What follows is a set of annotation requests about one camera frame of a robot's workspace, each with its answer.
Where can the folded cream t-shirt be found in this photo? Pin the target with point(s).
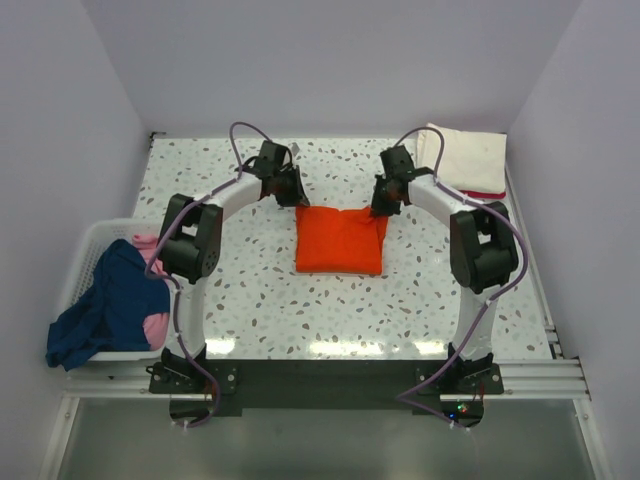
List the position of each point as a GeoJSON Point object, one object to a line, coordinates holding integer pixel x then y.
{"type": "Point", "coordinates": [464, 160]}

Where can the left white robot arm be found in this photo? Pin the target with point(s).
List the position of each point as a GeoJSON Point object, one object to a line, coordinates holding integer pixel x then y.
{"type": "Point", "coordinates": [191, 234]}

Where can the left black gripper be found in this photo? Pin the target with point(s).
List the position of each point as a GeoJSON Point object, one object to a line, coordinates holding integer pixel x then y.
{"type": "Point", "coordinates": [297, 198]}

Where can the navy blue t-shirt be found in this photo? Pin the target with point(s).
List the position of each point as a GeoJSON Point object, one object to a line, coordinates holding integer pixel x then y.
{"type": "Point", "coordinates": [108, 317]}

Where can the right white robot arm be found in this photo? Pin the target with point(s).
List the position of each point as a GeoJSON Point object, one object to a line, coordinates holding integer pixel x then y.
{"type": "Point", "coordinates": [482, 244]}

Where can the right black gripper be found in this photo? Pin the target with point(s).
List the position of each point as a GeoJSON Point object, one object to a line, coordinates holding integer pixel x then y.
{"type": "Point", "coordinates": [378, 208]}

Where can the light pink t-shirt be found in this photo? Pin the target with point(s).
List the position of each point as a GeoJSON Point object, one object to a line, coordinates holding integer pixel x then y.
{"type": "Point", "coordinates": [155, 325]}

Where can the folded pink t-shirt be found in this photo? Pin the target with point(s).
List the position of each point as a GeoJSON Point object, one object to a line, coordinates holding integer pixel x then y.
{"type": "Point", "coordinates": [483, 196]}

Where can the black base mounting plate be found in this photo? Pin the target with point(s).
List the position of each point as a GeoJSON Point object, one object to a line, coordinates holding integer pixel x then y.
{"type": "Point", "coordinates": [228, 388]}

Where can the white plastic laundry basket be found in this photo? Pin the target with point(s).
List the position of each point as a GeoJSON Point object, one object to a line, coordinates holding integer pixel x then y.
{"type": "Point", "coordinates": [95, 242]}

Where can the orange t-shirt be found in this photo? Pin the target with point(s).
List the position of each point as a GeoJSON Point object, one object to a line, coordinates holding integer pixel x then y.
{"type": "Point", "coordinates": [330, 240]}

